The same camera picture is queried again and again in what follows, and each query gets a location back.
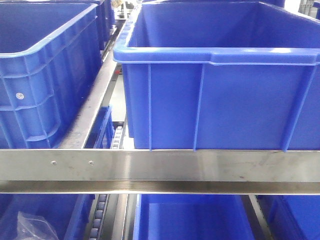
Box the blue crate on lower shelf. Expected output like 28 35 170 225
133 194 255 240

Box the white roller track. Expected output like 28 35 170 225
110 126 124 150

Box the blue plastic crate, middle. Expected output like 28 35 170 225
113 0 320 151

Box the blue plastic crate,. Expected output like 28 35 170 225
113 0 320 151
0 1 102 149

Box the blue plastic crate, left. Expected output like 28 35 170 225
0 1 102 149

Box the blue lower crate, right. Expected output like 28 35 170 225
257 195 320 240

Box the blue lower crate, left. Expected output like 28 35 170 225
0 194 95 240

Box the clear plastic bag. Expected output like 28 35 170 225
15 211 59 240

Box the stainless steel shelf rail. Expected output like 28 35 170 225
0 149 320 195

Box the steel divider rail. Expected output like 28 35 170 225
59 13 130 149

